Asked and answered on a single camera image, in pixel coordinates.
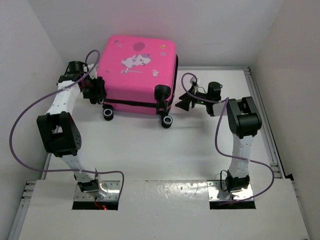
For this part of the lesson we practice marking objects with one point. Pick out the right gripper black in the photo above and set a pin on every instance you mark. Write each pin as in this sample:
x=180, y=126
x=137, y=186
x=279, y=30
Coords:
x=185, y=104

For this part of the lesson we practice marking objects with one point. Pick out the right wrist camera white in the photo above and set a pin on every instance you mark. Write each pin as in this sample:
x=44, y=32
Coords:
x=197, y=82

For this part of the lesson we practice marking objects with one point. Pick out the metal base plate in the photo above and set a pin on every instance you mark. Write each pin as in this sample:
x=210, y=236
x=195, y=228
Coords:
x=111, y=190
x=217, y=192

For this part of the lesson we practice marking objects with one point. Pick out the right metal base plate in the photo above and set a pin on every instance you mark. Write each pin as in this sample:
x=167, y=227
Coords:
x=217, y=192

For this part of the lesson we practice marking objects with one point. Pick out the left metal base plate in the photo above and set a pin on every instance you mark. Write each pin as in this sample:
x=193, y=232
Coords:
x=111, y=190

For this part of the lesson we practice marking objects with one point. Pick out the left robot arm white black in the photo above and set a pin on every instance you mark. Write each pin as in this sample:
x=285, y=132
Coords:
x=58, y=131

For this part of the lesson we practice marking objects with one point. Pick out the pink suitcase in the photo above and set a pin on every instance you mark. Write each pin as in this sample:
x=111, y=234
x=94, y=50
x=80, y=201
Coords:
x=140, y=75

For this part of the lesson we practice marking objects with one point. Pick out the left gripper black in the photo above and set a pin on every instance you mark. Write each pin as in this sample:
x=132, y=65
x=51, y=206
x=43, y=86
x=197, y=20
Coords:
x=98, y=92

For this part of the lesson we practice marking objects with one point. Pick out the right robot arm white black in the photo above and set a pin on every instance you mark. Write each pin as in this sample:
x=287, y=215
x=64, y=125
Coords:
x=244, y=122

